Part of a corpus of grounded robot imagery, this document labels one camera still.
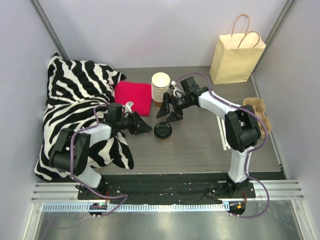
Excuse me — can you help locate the black plastic cup lid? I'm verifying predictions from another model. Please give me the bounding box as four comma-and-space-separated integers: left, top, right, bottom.
153, 121, 173, 138

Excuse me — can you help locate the brown paper coffee cup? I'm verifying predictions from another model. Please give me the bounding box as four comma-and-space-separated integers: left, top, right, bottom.
157, 135, 170, 141

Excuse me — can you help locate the brown paper bag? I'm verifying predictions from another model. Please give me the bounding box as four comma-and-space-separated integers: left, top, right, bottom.
209, 13, 266, 85

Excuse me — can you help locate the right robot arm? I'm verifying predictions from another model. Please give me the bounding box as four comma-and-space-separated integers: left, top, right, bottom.
156, 76, 261, 198

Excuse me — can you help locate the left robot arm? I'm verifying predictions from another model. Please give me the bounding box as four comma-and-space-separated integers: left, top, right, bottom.
48, 101, 153, 200

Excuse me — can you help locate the stack of brown paper cups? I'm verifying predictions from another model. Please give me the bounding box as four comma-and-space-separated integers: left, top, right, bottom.
151, 72, 171, 109

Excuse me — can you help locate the pink folded cloth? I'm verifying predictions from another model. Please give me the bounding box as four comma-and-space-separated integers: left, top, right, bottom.
114, 81, 152, 117

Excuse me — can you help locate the white wrapped straw bundle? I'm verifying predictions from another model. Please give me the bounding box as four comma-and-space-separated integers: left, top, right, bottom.
216, 116, 231, 151

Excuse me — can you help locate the zebra print pillow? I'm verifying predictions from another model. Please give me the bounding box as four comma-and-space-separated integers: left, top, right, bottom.
34, 53, 126, 182

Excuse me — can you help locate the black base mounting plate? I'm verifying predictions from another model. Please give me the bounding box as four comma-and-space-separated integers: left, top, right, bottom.
77, 173, 257, 205

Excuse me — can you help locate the brown pulp cup carrier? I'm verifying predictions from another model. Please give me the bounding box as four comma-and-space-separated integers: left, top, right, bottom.
242, 97, 272, 134

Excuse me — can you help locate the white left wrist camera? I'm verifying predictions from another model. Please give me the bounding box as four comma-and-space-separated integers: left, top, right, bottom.
124, 101, 134, 114

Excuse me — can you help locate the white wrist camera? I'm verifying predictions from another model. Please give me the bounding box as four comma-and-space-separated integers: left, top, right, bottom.
124, 101, 134, 114
168, 80, 182, 97

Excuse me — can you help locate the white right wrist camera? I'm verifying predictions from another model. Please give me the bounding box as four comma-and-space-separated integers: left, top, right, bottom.
168, 80, 182, 97

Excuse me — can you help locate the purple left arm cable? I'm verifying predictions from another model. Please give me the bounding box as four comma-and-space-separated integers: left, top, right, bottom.
69, 103, 128, 230

